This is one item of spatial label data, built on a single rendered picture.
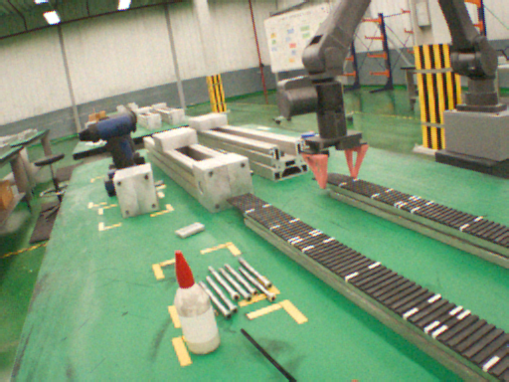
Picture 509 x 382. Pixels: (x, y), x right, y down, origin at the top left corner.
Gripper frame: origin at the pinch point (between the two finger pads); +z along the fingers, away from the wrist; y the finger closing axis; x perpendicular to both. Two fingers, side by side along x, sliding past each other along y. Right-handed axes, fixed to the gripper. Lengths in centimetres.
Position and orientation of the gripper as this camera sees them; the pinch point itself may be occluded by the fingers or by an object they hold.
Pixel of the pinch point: (338, 179)
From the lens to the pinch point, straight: 82.5
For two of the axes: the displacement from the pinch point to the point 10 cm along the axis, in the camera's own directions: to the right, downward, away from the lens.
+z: 1.6, 9.4, 2.9
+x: 4.0, 2.1, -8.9
